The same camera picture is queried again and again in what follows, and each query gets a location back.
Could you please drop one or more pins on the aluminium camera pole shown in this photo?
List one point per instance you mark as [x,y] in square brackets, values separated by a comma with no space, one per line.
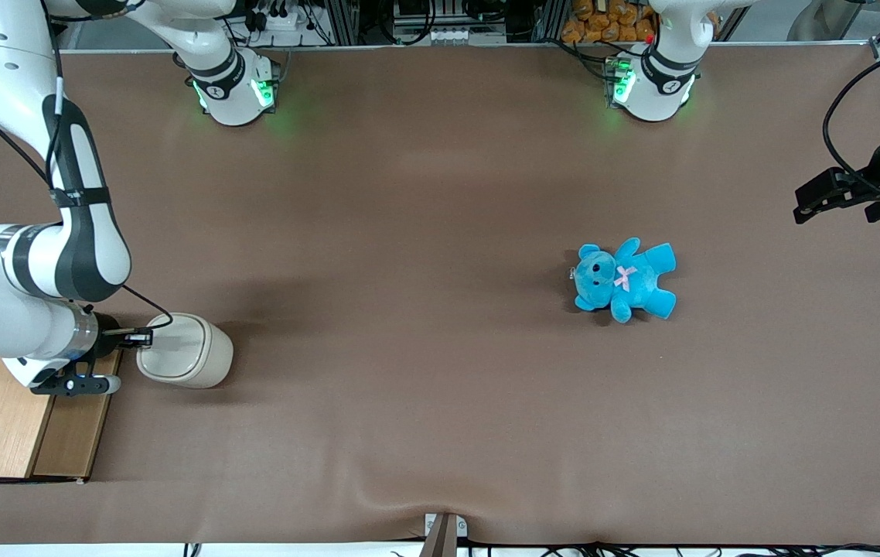
[440,541]

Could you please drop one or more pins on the dark wooden shelf board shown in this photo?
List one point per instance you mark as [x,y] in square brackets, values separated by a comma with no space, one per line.
[73,433]

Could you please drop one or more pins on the white power strip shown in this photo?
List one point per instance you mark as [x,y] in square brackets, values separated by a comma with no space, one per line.
[277,19]

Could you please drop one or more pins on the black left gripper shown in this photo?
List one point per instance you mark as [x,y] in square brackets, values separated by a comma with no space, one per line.
[878,175]

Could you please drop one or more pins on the white connector block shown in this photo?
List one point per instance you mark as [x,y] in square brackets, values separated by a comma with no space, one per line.
[465,35]

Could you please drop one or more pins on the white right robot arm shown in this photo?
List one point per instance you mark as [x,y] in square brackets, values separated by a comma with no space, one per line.
[88,255]

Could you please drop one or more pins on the orange snack bags pile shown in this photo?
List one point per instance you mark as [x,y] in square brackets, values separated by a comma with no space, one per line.
[602,19]

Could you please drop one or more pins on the cream lidded trash can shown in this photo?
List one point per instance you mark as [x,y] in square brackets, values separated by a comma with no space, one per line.
[192,360]

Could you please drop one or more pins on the blue teddy bear plush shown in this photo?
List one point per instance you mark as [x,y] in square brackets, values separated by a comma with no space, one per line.
[629,280]

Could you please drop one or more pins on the grey metal mount bracket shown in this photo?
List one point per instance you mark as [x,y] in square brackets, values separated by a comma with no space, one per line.
[462,527]

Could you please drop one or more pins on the brown table cover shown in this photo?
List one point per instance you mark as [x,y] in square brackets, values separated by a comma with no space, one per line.
[440,371]

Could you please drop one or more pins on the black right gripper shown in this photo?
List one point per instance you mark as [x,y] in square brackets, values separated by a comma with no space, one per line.
[107,332]

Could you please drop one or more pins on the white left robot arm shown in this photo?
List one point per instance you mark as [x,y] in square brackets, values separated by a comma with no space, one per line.
[653,89]

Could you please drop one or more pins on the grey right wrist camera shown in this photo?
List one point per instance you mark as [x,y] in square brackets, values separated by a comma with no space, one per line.
[109,385]

